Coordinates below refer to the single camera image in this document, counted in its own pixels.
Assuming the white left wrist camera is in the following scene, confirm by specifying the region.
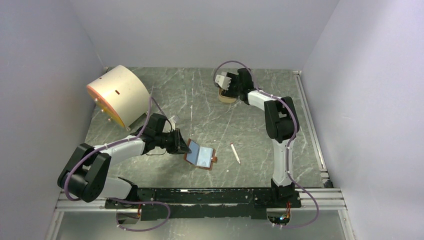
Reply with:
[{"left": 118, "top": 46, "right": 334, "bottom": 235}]
[{"left": 168, "top": 115, "right": 180, "bottom": 129}]

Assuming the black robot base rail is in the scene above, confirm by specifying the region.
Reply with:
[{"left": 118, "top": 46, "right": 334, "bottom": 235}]
[{"left": 104, "top": 187, "right": 302, "bottom": 221}]

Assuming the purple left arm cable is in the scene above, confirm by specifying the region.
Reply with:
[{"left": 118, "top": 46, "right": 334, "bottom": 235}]
[{"left": 63, "top": 96, "right": 171, "bottom": 233}]

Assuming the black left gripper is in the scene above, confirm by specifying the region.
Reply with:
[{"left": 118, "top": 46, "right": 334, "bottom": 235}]
[{"left": 155, "top": 127, "right": 192, "bottom": 155}]

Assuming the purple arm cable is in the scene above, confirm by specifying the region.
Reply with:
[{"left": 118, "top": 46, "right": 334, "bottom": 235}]
[
  {"left": 212, "top": 60, "right": 321, "bottom": 230},
  {"left": 63, "top": 96, "right": 171, "bottom": 233}
]

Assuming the brown leather card holder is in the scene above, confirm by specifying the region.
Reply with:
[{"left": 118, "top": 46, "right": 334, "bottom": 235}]
[{"left": 183, "top": 138, "right": 218, "bottom": 171}]

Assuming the red capped white marker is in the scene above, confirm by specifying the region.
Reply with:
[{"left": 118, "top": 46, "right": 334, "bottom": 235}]
[{"left": 230, "top": 143, "right": 241, "bottom": 164}]

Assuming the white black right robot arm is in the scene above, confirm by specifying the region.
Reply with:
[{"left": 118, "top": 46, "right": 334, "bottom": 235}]
[{"left": 221, "top": 68, "right": 300, "bottom": 207}]

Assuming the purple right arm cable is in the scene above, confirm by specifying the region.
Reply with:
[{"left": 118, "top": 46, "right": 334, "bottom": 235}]
[{"left": 212, "top": 60, "right": 321, "bottom": 230}]

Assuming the beige cylindrical drum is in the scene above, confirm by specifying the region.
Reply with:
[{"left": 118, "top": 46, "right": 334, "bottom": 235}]
[{"left": 86, "top": 65, "right": 150, "bottom": 129}]

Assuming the beige card tray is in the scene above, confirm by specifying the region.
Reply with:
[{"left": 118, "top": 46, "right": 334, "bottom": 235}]
[{"left": 218, "top": 88, "right": 237, "bottom": 104}]

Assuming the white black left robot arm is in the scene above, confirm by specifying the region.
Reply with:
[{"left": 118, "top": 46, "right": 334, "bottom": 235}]
[{"left": 57, "top": 113, "right": 191, "bottom": 208}]

